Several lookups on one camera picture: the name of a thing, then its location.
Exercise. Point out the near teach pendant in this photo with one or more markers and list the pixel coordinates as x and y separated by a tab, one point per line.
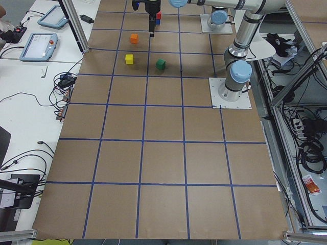
39	47

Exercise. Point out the white chair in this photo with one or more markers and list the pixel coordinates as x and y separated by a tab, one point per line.
260	49

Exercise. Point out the far teach pendant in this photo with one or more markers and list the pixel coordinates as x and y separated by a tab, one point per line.
54	18

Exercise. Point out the green wooden block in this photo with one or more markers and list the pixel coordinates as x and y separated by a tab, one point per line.
160	64

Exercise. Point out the black power adapter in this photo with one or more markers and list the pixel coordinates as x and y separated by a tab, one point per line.
86	19

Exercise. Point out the yellow wooden block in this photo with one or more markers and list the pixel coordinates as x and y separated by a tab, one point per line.
129	59

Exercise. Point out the black monitor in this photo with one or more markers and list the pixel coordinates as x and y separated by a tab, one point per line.
18	191

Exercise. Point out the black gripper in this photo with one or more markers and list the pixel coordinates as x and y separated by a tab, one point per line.
152	6

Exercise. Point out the teach pendant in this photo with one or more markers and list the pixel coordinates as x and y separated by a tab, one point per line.
54	18
39	47

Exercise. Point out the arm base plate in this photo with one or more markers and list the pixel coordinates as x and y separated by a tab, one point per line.
242	99
225	30

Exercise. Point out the aluminium frame post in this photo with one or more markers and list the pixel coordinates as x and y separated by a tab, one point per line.
71	15

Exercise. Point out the orange snack packet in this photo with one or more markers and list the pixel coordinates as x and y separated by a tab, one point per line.
311	185

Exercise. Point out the red wooden block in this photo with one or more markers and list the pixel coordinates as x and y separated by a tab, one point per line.
158	15

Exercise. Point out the orange wooden block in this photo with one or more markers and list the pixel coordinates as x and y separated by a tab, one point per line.
134	38

